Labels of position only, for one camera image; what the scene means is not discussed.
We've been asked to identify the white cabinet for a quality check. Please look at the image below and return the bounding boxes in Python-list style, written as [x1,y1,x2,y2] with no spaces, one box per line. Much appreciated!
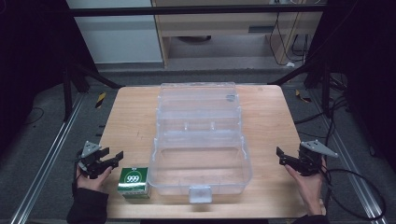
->
[65,0,164,65]

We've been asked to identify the person's left hand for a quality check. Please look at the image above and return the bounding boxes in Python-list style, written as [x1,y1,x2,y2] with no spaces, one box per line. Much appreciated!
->
[75,162,114,194]

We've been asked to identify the thin black floor cable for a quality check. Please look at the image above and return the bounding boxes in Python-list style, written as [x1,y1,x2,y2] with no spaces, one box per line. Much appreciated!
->
[21,106,46,127]

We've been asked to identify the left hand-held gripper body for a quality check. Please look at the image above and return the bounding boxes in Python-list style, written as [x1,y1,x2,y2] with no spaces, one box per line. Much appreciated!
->
[77,140,114,180]

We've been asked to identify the black metal stand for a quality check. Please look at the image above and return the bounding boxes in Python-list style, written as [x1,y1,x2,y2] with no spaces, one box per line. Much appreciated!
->
[61,57,125,123]
[267,57,332,119]

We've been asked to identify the clear plastic storage box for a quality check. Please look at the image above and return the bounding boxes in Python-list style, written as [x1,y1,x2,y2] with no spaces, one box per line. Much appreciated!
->
[147,81,254,204]

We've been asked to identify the light wooden desk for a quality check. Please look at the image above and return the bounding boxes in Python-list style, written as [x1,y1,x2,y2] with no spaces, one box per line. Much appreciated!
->
[150,0,325,68]

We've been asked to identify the black floor cables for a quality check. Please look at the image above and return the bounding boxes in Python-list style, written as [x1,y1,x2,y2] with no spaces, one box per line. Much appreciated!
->
[293,73,353,140]

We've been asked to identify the person's right hand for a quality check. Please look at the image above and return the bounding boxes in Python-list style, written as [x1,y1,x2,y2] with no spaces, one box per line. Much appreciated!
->
[284,156,328,217]

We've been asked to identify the aluminium floor rail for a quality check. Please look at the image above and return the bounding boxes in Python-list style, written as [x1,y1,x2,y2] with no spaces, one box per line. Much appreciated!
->
[309,89,389,224]
[8,92,86,224]

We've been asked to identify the black hanging cables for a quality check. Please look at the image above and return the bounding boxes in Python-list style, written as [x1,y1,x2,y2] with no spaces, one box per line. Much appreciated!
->
[268,11,310,67]

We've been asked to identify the green and white medicine box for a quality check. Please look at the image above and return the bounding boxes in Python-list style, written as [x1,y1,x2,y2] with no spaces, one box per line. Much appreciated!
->
[117,166,152,200]

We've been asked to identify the yellow and black tape strip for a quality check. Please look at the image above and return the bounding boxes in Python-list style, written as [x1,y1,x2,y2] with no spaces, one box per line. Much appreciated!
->
[94,91,107,109]
[294,89,313,104]

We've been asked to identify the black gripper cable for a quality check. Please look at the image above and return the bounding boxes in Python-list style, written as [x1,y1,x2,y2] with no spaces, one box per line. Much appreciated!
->
[319,161,388,221]

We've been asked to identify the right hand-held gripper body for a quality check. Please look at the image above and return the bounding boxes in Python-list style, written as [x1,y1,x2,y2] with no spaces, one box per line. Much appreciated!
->
[296,139,339,177]

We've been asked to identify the black horizontal frame bar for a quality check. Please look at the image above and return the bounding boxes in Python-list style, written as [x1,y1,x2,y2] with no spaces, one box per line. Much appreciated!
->
[66,4,329,18]

